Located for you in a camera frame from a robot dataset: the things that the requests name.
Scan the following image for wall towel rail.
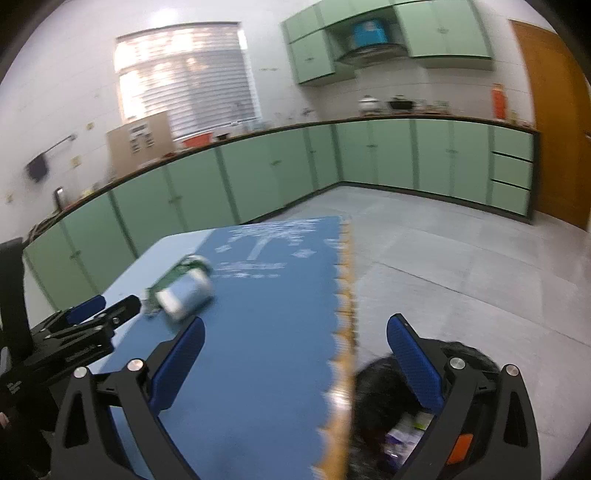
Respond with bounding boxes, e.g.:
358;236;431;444
36;133;77;159

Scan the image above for blue table mat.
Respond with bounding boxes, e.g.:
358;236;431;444
104;216;346;479

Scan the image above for window with white blinds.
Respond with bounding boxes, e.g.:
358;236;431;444
113;22;260;139

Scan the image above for steel electric kettle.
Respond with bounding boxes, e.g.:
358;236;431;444
53;187;68;212

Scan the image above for orange foam net sleeve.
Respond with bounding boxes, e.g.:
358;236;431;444
446;433;474;465

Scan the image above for cardboard box on counter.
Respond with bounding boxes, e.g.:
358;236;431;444
106;111;175;178

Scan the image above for brown wooden door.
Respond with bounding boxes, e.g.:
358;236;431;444
511;20;590;230

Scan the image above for white plastic bottle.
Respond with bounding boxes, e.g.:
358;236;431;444
142;254;214;322

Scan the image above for blue box above hood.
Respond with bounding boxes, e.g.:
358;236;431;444
352;19;390;49

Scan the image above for black trash bin bag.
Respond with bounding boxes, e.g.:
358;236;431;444
345;339;502;480

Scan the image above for range hood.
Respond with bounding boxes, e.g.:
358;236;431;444
337;43;409;69

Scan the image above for dark hanging towel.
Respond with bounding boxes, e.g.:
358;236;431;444
25;152;49;183

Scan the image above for red plastic basin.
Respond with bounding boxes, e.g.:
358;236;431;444
182;132;213;149

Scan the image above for green upper wall cabinets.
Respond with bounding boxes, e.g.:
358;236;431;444
283;0;494;86

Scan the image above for orange thermos flask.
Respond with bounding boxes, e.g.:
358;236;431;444
491;83;507;121

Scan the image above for white cooking pot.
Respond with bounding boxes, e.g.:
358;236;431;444
359;95;382;116

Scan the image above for green lower kitchen cabinets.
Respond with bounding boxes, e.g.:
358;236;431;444
24;116;540;310

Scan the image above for black wok pan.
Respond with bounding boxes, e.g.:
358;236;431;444
388;96;415;112

